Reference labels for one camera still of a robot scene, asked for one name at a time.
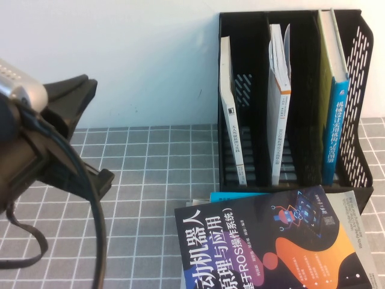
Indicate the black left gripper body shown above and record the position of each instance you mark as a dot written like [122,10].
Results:
[24,168]

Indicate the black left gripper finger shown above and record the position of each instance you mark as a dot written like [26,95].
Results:
[90,183]
[69,102]

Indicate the blue yellow mechanical design book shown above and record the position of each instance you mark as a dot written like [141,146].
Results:
[334,120]

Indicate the blue cover book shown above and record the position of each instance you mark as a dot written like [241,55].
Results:
[228,197]

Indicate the thin white spine book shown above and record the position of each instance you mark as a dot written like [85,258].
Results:
[233,135]

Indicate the dark robot cover book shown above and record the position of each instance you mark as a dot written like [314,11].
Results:
[270,241]

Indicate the white book orange spine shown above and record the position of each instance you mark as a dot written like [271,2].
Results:
[279,135]

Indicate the black perforated book stand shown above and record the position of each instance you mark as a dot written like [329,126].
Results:
[303,90]

